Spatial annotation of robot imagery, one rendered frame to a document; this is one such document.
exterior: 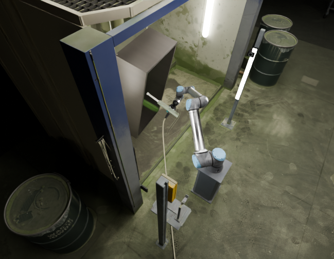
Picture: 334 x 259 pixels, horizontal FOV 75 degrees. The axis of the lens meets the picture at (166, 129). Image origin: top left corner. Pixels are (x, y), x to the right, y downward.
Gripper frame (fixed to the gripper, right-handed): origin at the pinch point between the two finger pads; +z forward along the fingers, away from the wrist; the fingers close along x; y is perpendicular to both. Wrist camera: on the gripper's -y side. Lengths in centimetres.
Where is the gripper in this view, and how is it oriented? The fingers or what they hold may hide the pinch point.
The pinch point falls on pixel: (169, 111)
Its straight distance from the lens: 277.4
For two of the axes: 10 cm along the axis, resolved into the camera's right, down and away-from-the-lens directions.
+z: -4.6, 6.8, -5.7
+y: -3.7, 4.3, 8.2
